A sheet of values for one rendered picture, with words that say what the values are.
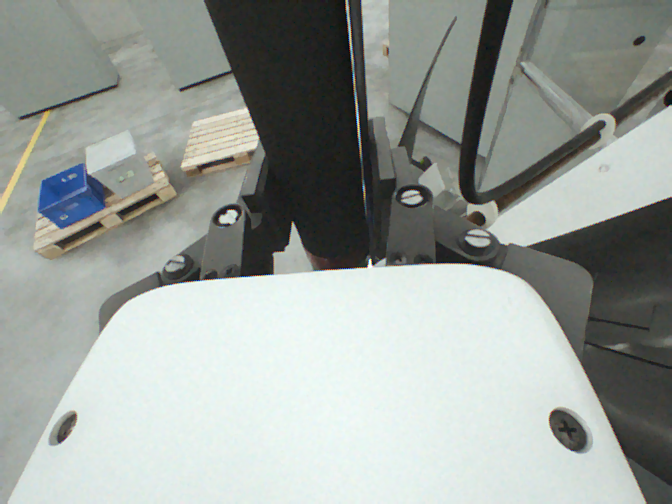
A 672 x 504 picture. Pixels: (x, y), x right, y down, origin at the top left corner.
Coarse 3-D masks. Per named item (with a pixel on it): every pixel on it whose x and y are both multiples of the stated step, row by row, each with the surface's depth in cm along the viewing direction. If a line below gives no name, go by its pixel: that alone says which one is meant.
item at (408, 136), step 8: (456, 16) 30; (448, 32) 30; (440, 48) 30; (432, 64) 31; (424, 80) 31; (424, 88) 33; (424, 96) 41; (416, 104) 32; (416, 112) 36; (408, 120) 32; (416, 120) 40; (408, 128) 34; (416, 128) 44; (408, 136) 37; (400, 144) 33; (408, 144) 39; (408, 152) 42
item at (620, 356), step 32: (608, 224) 21; (640, 224) 18; (576, 256) 19; (608, 256) 17; (640, 256) 16; (608, 288) 15; (640, 288) 14; (608, 320) 14; (640, 320) 13; (608, 352) 13; (640, 352) 12; (608, 384) 12; (640, 384) 11; (608, 416) 11; (640, 416) 10; (640, 448) 10
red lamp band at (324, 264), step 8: (304, 248) 13; (360, 248) 13; (312, 256) 13; (344, 256) 12; (352, 256) 12; (360, 256) 13; (312, 264) 14; (320, 264) 13; (328, 264) 13; (336, 264) 13; (344, 264) 13; (352, 264) 13
